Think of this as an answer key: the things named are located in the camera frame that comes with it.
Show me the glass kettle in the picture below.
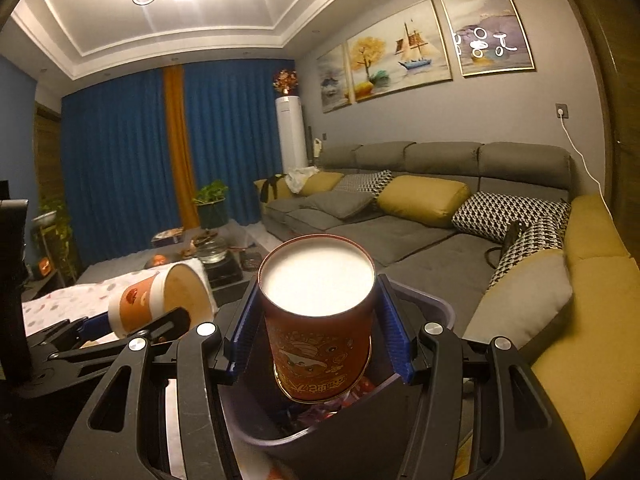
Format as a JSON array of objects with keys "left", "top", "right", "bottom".
[{"left": 195, "top": 237, "right": 233, "bottom": 266}]

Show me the black cloth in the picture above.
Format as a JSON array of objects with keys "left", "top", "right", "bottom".
[{"left": 257, "top": 175, "right": 288, "bottom": 204}]

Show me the small patterned cushion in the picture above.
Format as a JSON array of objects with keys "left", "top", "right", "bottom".
[{"left": 334, "top": 170, "right": 393, "bottom": 199}]

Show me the small yellow cushion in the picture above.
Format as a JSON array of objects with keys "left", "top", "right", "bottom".
[{"left": 298, "top": 172, "right": 346, "bottom": 197}]

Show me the large grey cushion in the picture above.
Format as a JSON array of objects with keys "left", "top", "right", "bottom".
[{"left": 462, "top": 249, "right": 573, "bottom": 348}]

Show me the white and orange paper cup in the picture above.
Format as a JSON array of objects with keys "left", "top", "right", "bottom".
[{"left": 107, "top": 260, "right": 217, "bottom": 339}]

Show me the black television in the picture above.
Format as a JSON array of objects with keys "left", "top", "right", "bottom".
[{"left": 0, "top": 180, "right": 30, "bottom": 306}]

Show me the flat grey cushion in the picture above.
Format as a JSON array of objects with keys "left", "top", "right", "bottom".
[{"left": 300, "top": 191, "right": 378, "bottom": 220}]

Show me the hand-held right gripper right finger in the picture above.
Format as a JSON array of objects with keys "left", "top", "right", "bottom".
[{"left": 377, "top": 274, "right": 586, "bottom": 480}]

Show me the orange curtain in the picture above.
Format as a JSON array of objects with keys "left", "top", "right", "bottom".
[{"left": 164, "top": 66, "right": 201, "bottom": 231}]

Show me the black device with cable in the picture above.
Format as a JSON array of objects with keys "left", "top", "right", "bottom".
[{"left": 487, "top": 222, "right": 523, "bottom": 268}]

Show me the blue curtain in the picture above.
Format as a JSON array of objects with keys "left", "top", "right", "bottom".
[
  {"left": 184, "top": 57, "right": 298, "bottom": 226},
  {"left": 61, "top": 67, "right": 183, "bottom": 266}
]

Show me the grey sectional sofa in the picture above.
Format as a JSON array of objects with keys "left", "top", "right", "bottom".
[{"left": 252, "top": 141, "right": 640, "bottom": 480}]

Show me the potted plant in dark pot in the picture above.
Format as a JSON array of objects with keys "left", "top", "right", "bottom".
[{"left": 192, "top": 180, "right": 231, "bottom": 231}]

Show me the wooden window blind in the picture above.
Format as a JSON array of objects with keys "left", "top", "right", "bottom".
[{"left": 34, "top": 102, "right": 63, "bottom": 211}]

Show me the potted plant on stand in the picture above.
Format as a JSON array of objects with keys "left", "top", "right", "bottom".
[{"left": 32, "top": 197, "right": 77, "bottom": 281}]

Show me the gold framed cloud painting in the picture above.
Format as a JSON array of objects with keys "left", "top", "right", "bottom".
[{"left": 439, "top": 0, "right": 536, "bottom": 78}]

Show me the white standing air conditioner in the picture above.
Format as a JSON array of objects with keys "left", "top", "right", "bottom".
[{"left": 275, "top": 95, "right": 308, "bottom": 173}]

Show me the wide houndstooth cushion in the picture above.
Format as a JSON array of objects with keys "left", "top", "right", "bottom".
[{"left": 452, "top": 191, "right": 571, "bottom": 243}]

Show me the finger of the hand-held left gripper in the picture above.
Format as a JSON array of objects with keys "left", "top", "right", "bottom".
[
  {"left": 25, "top": 316, "right": 109, "bottom": 350},
  {"left": 47, "top": 309, "right": 188, "bottom": 368}
]

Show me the narrow houndstooth cushion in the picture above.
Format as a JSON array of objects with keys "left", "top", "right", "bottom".
[{"left": 487, "top": 210, "right": 572, "bottom": 291}]

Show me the white cloth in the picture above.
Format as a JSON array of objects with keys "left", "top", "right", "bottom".
[{"left": 285, "top": 166, "right": 321, "bottom": 195}]

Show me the wooden door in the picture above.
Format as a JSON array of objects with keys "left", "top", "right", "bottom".
[{"left": 560, "top": 0, "right": 640, "bottom": 241}]

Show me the red printed paper cup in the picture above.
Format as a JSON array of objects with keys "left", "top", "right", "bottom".
[{"left": 256, "top": 234, "right": 377, "bottom": 405}]

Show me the red snack wrapper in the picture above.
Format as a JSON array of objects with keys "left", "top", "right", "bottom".
[{"left": 285, "top": 377, "right": 393, "bottom": 431}]

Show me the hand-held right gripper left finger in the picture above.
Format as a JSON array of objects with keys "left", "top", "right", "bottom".
[{"left": 60, "top": 280, "right": 266, "bottom": 480}]

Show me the dark coffee table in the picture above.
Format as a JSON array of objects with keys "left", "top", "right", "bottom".
[{"left": 147, "top": 227, "right": 271, "bottom": 291}]

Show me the orange flower ornament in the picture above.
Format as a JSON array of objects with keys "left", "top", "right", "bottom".
[{"left": 272, "top": 70, "right": 301, "bottom": 97}]

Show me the large yellow cushion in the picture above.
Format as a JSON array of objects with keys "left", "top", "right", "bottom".
[{"left": 376, "top": 177, "right": 472, "bottom": 228}]

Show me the dark plastic trash bin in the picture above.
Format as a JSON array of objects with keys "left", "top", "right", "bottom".
[{"left": 216, "top": 280, "right": 456, "bottom": 480}]

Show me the small landscape painting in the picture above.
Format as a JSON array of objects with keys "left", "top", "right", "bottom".
[{"left": 316, "top": 44, "right": 352, "bottom": 113}]

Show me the large sailboat painting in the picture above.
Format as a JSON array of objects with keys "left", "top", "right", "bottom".
[{"left": 342, "top": 0, "right": 453, "bottom": 103}]

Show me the white cable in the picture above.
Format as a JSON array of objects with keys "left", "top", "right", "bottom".
[{"left": 560, "top": 117, "right": 608, "bottom": 201}]

